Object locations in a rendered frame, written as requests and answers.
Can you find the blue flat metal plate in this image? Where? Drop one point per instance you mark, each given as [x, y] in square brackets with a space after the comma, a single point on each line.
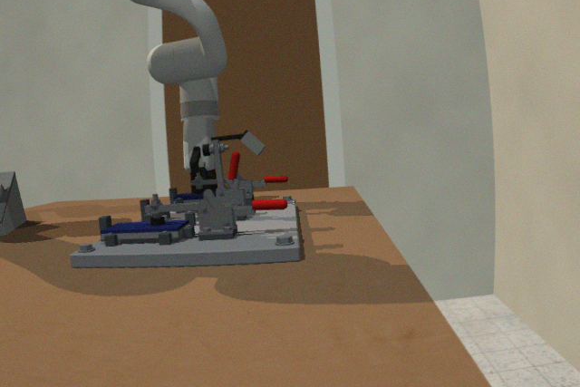
[132, 230]

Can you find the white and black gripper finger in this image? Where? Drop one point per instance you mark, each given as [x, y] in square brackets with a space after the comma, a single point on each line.
[194, 168]
[212, 175]

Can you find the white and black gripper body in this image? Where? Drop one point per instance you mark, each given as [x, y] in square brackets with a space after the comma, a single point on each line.
[199, 130]

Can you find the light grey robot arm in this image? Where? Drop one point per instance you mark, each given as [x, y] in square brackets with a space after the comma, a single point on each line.
[202, 58]

